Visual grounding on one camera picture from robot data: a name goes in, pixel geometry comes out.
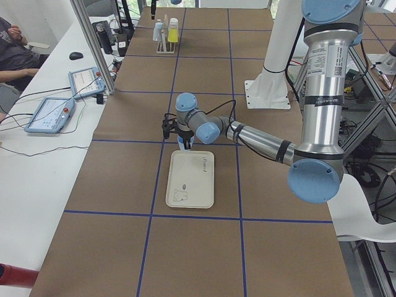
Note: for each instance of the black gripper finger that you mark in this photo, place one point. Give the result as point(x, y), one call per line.
point(187, 144)
point(153, 8)

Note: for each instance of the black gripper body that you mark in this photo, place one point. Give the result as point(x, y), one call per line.
point(185, 135)

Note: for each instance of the blue plastic cup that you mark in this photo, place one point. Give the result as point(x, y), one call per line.
point(180, 142)
point(157, 31)

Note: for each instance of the yellow plastic cup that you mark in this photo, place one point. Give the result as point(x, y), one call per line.
point(173, 35)

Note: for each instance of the cream plastic tray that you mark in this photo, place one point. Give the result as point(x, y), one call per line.
point(191, 180)

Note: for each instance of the black computer mouse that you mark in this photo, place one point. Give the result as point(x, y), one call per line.
point(75, 56)

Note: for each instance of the far blue teach pendant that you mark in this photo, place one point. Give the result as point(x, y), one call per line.
point(86, 82)

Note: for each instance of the blue teach pendant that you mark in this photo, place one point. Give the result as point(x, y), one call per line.
point(86, 82)
point(51, 115)

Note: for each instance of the near blue teach pendant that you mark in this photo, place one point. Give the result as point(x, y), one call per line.
point(51, 115)

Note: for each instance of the seated person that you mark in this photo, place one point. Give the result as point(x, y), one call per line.
point(18, 63)

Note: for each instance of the white chair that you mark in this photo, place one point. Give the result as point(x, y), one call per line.
point(352, 217)

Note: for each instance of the red cylinder object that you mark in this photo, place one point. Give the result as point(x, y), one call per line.
point(17, 276)

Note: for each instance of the white wire cup rack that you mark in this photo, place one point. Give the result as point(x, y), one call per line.
point(165, 47)

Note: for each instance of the aluminium frame post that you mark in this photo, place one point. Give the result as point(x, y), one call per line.
point(93, 44)

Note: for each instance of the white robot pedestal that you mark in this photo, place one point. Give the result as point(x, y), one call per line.
point(269, 90)

